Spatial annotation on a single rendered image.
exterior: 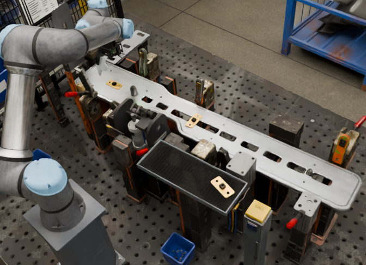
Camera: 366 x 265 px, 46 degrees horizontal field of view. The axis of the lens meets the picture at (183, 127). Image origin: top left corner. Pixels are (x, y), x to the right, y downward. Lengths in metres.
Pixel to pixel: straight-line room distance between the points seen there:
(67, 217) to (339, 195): 0.95
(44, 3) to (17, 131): 1.11
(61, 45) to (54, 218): 0.55
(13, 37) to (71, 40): 0.17
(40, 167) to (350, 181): 1.09
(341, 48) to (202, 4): 1.55
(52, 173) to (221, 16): 3.21
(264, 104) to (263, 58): 1.48
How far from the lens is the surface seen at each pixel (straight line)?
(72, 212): 1.47
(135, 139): 1.77
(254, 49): 3.89
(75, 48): 1.38
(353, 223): 1.96
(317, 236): 1.88
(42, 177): 1.37
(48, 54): 1.35
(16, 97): 1.42
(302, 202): 1.54
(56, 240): 1.50
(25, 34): 1.40
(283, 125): 1.80
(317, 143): 2.20
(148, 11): 4.52
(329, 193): 1.65
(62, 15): 2.12
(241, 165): 1.55
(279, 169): 1.69
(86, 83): 1.93
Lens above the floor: 2.33
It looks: 47 degrees down
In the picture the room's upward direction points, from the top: 7 degrees counter-clockwise
